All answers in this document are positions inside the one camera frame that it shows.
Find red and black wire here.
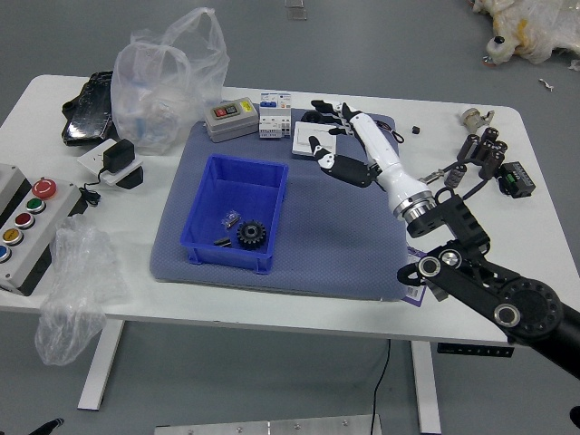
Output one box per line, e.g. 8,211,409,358
378,121,406,144

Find white circuit breaker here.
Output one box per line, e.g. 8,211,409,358
257,92,294,141

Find white wall switch panel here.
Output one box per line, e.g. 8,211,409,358
290,121,339,160

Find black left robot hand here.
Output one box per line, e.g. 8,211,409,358
0,417,65,435

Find black desk height controller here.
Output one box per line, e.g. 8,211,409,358
437,343,516,358

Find large clear plastic bag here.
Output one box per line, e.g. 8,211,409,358
111,6,231,156

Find white table leg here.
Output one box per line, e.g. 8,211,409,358
411,340,442,434
77,319,124,411

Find black module with green terminals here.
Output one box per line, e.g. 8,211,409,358
497,161,537,198

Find grey-white round connector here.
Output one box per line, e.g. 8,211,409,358
459,107,494,132

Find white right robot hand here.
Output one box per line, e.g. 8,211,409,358
307,99,431,213

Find metal base plate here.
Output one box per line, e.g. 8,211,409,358
153,414,382,435

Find grey control box coloured buttons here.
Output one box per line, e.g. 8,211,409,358
0,162,82,296

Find blue-grey mat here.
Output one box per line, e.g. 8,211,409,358
149,108,409,303

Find crumpled clear plastic bag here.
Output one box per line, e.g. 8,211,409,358
34,215,126,367

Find black cable under table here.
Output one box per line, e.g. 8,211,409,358
371,338,392,435

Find black plastic tray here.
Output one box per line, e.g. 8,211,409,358
61,70,117,147

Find blue plastic box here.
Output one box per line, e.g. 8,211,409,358
179,153,290,275

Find black power adapter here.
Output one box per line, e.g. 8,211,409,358
101,139,136,174

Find grey two-button switch box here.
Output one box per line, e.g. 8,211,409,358
202,97,261,144

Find white socket plate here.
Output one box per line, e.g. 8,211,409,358
76,143,144,187

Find black adapter cord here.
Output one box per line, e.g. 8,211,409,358
79,169,108,208

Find purple label card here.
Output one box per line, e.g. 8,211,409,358
405,246,430,307

